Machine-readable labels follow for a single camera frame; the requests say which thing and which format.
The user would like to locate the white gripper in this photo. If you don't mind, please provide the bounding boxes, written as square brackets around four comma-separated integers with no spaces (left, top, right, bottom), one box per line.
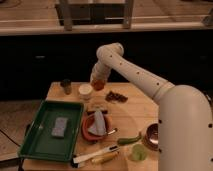
[90,63,111,82]

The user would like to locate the orange-red apple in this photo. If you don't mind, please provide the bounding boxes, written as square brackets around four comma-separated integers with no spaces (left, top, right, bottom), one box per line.
[91,80,105,91]

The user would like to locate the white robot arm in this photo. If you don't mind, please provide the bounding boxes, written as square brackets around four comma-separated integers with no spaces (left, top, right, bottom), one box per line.
[90,43,213,171]

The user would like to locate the white paper cup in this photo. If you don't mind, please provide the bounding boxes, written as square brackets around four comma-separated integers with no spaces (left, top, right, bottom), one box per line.
[78,84,93,100]

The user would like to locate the dark small cup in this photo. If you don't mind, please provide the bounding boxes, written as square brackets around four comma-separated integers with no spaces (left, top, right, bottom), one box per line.
[60,79,72,95]

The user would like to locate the green plastic cup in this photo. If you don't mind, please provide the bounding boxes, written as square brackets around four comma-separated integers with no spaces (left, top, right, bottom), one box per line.
[131,144,147,162]

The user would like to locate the brown grape bunch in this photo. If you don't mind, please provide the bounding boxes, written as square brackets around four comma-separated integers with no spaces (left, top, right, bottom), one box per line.
[105,91,128,103]

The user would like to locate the red-brown bowl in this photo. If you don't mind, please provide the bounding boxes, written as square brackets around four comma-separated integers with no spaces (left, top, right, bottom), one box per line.
[81,114,112,141]

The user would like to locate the grey folded cloth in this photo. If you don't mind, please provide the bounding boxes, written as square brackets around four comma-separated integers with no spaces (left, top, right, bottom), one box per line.
[88,110,106,136]

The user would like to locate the wooden chair legs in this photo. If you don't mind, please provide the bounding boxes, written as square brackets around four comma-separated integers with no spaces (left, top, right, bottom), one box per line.
[55,0,134,31]

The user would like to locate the grey sponge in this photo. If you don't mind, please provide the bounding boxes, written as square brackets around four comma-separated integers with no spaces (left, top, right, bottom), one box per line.
[51,117,68,138]

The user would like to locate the green chili pepper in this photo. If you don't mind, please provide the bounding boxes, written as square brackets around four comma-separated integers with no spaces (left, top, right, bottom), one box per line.
[117,132,142,146]

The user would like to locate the green plastic tray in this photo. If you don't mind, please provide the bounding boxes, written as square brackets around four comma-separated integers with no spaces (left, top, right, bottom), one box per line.
[18,101,84,162]

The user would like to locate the copper metal bowl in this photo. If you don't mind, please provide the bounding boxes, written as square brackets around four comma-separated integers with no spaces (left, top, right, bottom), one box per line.
[143,123,158,151]

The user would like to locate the yellow corn cob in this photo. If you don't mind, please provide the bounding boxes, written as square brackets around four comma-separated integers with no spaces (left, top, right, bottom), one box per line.
[91,151,118,164]

